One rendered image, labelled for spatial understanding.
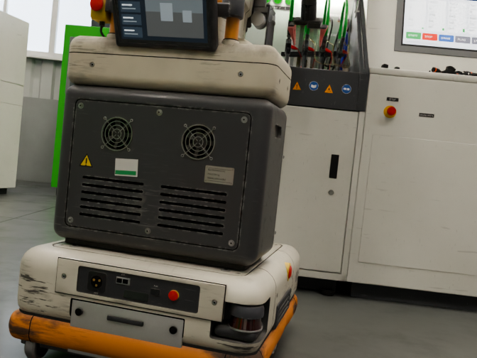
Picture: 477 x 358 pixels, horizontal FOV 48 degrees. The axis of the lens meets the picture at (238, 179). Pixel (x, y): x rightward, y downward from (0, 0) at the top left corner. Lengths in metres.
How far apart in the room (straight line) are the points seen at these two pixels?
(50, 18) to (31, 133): 1.39
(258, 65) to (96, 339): 0.73
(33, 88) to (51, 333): 5.70
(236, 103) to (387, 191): 1.20
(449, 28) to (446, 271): 1.11
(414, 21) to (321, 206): 0.99
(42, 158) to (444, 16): 5.14
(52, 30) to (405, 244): 5.40
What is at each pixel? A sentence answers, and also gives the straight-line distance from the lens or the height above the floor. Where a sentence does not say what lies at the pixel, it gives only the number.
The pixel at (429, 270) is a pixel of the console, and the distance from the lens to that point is 2.40.
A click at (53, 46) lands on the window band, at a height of 1.62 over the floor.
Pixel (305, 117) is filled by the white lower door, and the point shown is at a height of 0.74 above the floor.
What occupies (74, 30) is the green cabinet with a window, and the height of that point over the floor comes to 1.56.
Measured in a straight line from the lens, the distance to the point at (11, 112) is 5.12.
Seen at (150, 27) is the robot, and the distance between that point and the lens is 1.31.
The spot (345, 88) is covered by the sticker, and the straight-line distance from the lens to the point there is 2.30.
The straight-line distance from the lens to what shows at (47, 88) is 6.84.
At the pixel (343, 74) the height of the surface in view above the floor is 0.93.
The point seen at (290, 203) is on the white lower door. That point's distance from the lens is 2.27.
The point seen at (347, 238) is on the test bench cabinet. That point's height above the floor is 0.25.
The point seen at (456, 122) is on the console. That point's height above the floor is 0.78.
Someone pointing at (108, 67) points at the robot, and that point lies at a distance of 1.37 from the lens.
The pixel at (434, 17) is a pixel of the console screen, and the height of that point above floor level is 1.29.
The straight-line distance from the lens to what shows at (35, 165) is 6.83.
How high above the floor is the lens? 0.55
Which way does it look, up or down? 2 degrees down
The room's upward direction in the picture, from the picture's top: 6 degrees clockwise
